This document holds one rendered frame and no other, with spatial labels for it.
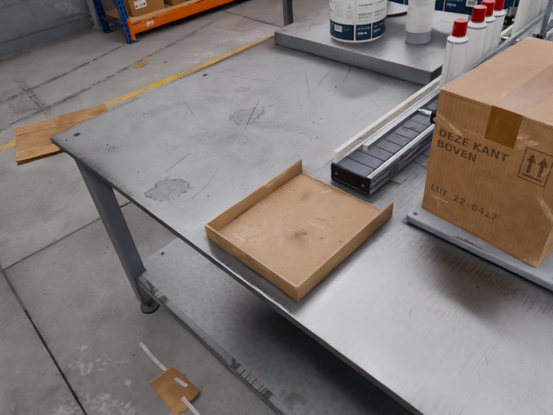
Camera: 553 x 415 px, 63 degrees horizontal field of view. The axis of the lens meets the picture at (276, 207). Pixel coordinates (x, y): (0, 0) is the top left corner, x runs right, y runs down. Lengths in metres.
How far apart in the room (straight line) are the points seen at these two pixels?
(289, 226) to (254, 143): 0.36
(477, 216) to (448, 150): 0.14
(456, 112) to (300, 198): 0.39
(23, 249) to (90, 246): 0.34
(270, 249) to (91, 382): 1.13
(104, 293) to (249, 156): 1.15
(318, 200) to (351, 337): 0.36
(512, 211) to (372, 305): 0.29
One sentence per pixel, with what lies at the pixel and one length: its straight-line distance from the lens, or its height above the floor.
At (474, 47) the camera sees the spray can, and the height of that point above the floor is 0.99.
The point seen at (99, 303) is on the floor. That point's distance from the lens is 2.10.
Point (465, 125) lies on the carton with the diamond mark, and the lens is 0.84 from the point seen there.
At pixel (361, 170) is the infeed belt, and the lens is 1.03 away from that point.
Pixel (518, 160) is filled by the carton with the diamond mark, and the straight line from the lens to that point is 0.82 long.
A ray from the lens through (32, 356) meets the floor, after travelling 2.07.
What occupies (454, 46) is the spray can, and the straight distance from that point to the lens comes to 1.27.
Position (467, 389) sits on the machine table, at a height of 0.83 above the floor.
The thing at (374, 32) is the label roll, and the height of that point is 0.91.
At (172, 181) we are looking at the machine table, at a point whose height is 0.83.
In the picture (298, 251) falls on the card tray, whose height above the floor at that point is 0.83.
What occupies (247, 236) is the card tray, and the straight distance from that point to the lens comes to 0.95.
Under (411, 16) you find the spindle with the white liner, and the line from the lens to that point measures 1.67.
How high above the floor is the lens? 1.49
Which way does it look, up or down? 40 degrees down
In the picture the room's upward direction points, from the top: 6 degrees counter-clockwise
